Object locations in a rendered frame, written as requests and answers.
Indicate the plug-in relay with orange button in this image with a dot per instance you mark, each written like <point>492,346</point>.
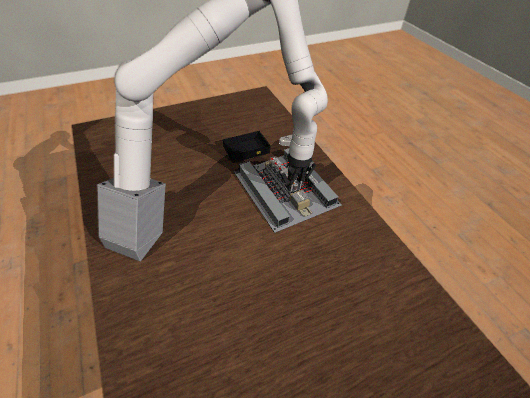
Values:
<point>296,186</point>

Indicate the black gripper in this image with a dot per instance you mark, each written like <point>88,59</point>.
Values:
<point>293,170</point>

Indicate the black parts tray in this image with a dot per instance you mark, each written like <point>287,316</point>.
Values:
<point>246,146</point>

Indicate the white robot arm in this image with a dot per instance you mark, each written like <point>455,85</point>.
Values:
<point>192,37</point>

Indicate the grey relay panel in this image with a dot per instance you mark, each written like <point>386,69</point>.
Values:
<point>294,207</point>

